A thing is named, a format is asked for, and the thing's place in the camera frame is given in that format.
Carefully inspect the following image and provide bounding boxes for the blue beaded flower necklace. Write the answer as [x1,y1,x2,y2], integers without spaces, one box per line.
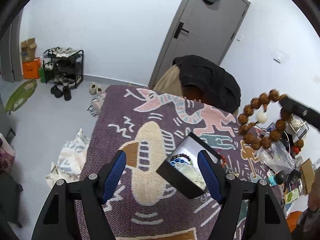
[168,153,193,167]

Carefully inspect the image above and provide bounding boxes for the black jewelry box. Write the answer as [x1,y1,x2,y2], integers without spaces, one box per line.
[157,132,221,199]

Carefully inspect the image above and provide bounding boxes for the patterned tote bag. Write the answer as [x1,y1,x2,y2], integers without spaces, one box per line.
[46,129,91,188]

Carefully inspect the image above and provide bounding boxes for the brown wooden bead bracelet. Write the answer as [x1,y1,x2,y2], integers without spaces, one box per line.
[237,88,292,151]

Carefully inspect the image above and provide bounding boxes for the orange box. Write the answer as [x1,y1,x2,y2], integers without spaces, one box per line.
[22,58,41,79]

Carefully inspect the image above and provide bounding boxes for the black-haired boy figurine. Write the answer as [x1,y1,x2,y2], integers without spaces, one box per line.
[267,170,287,187]

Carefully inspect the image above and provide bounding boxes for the black shoe rack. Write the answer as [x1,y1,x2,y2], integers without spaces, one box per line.
[40,47,84,89]

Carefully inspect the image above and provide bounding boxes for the green leaf-shaped mat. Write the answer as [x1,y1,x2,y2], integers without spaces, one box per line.
[5,79,37,114]

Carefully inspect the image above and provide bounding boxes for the cardboard box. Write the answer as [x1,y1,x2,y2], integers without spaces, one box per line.
[21,38,37,63]

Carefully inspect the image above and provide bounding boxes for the grey door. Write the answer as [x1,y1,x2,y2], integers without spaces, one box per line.
[148,0,250,88]

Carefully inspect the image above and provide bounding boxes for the black slippers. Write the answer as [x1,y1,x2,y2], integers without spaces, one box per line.
[50,85,72,101]

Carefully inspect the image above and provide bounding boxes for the black wire wall basket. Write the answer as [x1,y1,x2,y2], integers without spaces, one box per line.
[289,114,309,139]

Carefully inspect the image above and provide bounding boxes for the clear plastic bag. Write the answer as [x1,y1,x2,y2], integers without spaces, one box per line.
[255,141,295,174]

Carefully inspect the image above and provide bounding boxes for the black door handle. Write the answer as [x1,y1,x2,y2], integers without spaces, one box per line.
[173,22,189,39]

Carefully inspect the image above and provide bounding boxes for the patterned purple woven blanket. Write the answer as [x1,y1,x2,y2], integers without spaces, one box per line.
[81,85,268,239]

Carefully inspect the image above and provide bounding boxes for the beige chair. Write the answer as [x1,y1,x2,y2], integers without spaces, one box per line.
[153,65,183,97]

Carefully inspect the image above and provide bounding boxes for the beige slippers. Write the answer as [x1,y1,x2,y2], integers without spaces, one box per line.
[89,82,104,95]

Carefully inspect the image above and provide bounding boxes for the black jacket on chair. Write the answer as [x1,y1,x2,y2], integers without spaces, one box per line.
[173,55,241,114]

